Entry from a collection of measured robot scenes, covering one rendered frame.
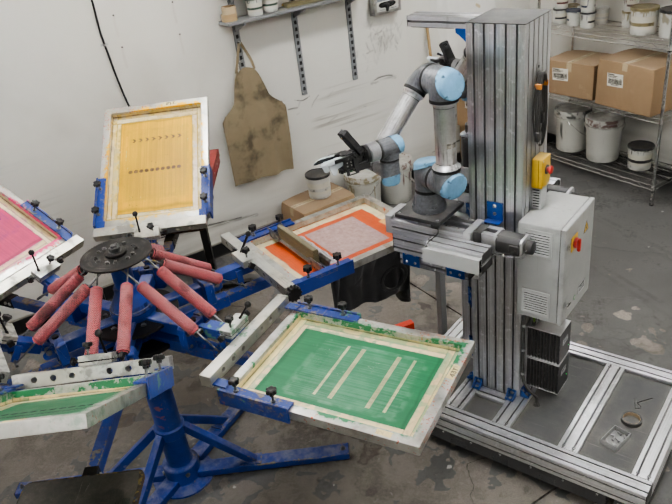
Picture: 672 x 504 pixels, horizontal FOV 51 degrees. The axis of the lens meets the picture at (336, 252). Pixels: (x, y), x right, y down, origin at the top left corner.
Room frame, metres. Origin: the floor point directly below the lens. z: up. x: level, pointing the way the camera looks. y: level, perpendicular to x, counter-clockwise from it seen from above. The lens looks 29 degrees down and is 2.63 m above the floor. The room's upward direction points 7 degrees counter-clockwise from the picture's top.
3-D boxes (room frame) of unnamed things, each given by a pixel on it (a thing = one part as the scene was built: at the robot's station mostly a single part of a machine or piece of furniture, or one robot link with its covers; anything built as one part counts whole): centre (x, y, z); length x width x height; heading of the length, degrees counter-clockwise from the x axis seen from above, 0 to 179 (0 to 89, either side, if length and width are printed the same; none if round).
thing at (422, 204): (2.75, -0.43, 1.31); 0.15 x 0.15 x 0.10
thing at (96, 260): (2.60, 0.91, 0.67); 0.39 x 0.39 x 1.35
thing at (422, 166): (2.74, -0.44, 1.42); 0.13 x 0.12 x 0.14; 26
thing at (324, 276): (2.76, 0.07, 0.98); 0.30 x 0.05 x 0.07; 119
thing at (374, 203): (3.12, -0.01, 0.97); 0.79 x 0.58 x 0.04; 119
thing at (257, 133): (5.09, 0.47, 1.06); 0.53 x 0.07 x 1.05; 119
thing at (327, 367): (2.14, 0.14, 1.05); 1.08 x 0.61 x 0.23; 59
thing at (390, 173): (2.53, -0.24, 1.56); 0.11 x 0.08 x 0.11; 26
